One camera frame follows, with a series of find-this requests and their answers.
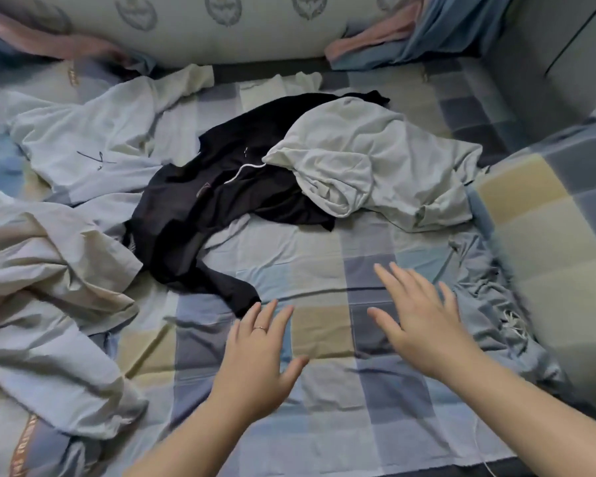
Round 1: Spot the person's right hand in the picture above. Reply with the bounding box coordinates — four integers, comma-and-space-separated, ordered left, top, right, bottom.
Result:
366, 261, 485, 386

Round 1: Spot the person's left hand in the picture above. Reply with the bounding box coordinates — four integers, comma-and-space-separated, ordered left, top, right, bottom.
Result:
209, 299, 311, 427

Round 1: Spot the black garment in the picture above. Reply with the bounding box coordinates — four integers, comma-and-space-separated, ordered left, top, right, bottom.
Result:
124, 89, 391, 319

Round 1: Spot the white hoodie with blue letters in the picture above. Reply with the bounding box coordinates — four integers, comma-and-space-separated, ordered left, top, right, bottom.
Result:
263, 96, 486, 235

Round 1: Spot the beige jacket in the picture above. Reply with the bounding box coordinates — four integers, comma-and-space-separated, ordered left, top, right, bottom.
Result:
0, 184, 150, 441

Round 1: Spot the white t-shirt with script print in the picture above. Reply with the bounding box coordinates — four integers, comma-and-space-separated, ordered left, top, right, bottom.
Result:
5, 62, 324, 209

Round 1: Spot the person's right forearm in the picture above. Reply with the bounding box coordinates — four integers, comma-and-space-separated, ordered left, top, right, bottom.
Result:
437, 347, 596, 477

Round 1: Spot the bed with plaid sheet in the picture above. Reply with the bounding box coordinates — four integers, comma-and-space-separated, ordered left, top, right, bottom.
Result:
0, 54, 596, 477

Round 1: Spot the blue-grey garment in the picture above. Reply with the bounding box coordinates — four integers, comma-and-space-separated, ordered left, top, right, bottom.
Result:
442, 228, 568, 384

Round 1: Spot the plaid pillow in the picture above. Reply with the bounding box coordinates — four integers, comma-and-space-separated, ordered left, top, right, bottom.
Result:
472, 104, 596, 413

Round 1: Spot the grey padded headboard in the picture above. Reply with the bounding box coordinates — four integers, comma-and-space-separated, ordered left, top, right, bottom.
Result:
481, 0, 596, 130

